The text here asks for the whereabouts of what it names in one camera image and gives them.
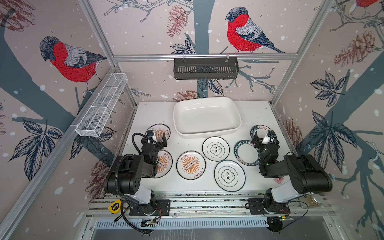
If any green band plate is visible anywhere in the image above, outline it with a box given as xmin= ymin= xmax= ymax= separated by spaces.
xmin=250 ymin=125 xmax=272 ymax=141
xmin=234 ymin=140 xmax=261 ymax=167

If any white green-rim plate front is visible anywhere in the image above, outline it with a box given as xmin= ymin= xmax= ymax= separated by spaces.
xmin=214 ymin=160 xmax=246 ymax=193

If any white green-rim plate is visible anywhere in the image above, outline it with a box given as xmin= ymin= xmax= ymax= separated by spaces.
xmin=214 ymin=160 xmax=246 ymax=193
xmin=202 ymin=137 xmax=230 ymax=162

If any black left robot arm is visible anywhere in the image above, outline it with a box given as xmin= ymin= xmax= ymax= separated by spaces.
xmin=104 ymin=129 xmax=168 ymax=215

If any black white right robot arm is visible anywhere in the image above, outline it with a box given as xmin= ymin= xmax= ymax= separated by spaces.
xmin=251 ymin=130 xmax=333 ymax=214

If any white plastic bin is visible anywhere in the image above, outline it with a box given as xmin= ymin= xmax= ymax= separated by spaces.
xmin=173 ymin=97 xmax=242 ymax=139

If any orange sunburst plate rear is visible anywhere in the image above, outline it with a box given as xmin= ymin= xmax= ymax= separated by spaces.
xmin=147 ymin=124 xmax=171 ymax=143

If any orange sunburst plate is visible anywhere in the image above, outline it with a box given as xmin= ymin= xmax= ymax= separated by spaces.
xmin=155 ymin=150 xmax=173 ymax=178
xmin=147 ymin=124 xmax=171 ymax=143
xmin=176 ymin=151 xmax=207 ymax=180

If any orange sunburst plate front left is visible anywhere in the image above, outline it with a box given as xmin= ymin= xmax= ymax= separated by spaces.
xmin=155 ymin=150 xmax=173 ymax=178

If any pink small toy figure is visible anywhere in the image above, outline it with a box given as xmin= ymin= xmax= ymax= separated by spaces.
xmin=274 ymin=177 xmax=284 ymax=185

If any orange sunburst plate centre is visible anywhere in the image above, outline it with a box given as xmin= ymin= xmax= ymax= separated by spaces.
xmin=176 ymin=151 xmax=207 ymax=180

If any white green-rim plate rear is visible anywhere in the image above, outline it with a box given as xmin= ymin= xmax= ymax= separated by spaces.
xmin=202 ymin=137 xmax=230 ymax=162

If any glass jar with lid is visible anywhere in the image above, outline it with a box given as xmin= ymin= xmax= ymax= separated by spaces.
xmin=306 ymin=194 xmax=324 ymax=207

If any yellow tape measure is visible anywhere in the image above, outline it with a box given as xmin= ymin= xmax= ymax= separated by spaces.
xmin=109 ymin=199 xmax=122 ymax=214

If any small circuit board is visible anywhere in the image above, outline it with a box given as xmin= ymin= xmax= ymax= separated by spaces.
xmin=140 ymin=220 xmax=158 ymax=228

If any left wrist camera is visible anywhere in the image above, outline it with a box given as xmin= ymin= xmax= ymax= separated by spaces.
xmin=146 ymin=129 xmax=157 ymax=141

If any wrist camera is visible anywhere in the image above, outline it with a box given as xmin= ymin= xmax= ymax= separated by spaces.
xmin=146 ymin=129 xmax=157 ymax=141
xmin=262 ymin=136 xmax=275 ymax=145

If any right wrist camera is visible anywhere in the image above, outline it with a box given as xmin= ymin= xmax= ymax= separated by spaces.
xmin=262 ymin=136 xmax=275 ymax=145

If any black corrugated cable hose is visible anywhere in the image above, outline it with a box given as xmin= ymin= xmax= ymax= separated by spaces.
xmin=113 ymin=154 xmax=142 ymax=205

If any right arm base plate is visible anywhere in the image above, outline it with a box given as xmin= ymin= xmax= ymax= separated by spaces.
xmin=246 ymin=198 xmax=291 ymax=216

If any white wire mesh basket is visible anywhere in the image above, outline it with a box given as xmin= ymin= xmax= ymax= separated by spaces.
xmin=76 ymin=73 xmax=128 ymax=137

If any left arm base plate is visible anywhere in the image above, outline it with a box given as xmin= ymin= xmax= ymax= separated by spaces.
xmin=129 ymin=200 xmax=171 ymax=217

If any black hanging wire shelf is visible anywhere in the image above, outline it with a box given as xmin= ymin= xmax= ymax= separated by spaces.
xmin=174 ymin=58 xmax=239 ymax=80

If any black thin cable right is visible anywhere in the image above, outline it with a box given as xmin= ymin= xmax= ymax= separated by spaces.
xmin=278 ymin=200 xmax=310 ymax=230

